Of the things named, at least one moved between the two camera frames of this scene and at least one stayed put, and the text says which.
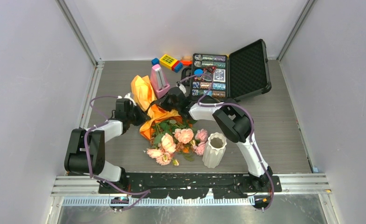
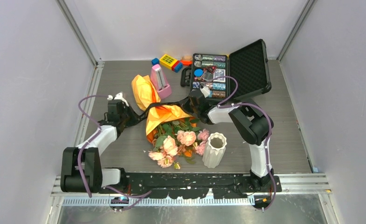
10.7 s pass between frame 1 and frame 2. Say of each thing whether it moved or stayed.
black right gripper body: moved
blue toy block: stayed
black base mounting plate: stayed
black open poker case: stayed
